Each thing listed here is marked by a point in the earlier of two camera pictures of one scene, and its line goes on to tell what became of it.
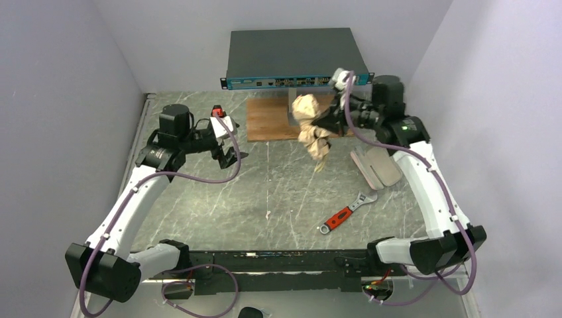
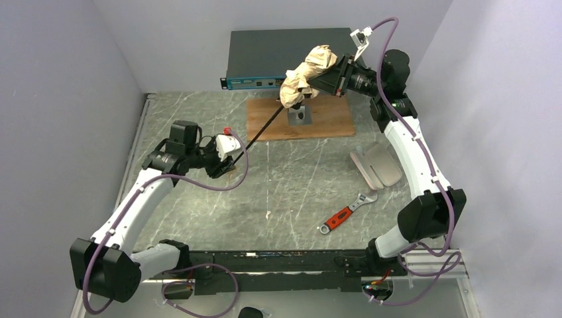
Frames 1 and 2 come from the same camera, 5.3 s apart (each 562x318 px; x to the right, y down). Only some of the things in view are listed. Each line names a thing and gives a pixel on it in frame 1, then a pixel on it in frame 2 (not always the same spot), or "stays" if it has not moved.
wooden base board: x=268 y=118 stays
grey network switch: x=291 y=58 stays
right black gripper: x=333 y=118 → x=341 y=75
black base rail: x=224 y=272 stays
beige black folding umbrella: x=316 y=141 → x=295 y=87
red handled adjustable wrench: x=327 y=227 stays
